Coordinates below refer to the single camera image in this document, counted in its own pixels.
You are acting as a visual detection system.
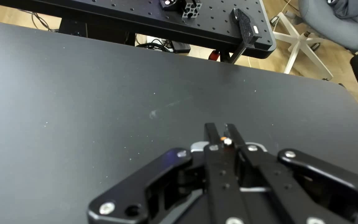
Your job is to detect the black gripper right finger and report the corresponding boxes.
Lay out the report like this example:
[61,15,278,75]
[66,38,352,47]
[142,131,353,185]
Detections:
[227,125,358,224]

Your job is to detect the black perforated breadboard table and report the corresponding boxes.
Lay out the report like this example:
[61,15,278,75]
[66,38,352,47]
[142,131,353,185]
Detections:
[0,0,276,59]

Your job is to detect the black bracket on breadboard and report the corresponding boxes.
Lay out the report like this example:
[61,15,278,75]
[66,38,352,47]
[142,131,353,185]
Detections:
[229,9,260,64]

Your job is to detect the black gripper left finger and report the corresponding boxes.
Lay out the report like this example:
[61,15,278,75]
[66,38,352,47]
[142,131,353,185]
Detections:
[87,124,247,224]

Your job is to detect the grey office chair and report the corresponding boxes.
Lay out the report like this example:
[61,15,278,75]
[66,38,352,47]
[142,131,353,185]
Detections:
[270,0,358,80]

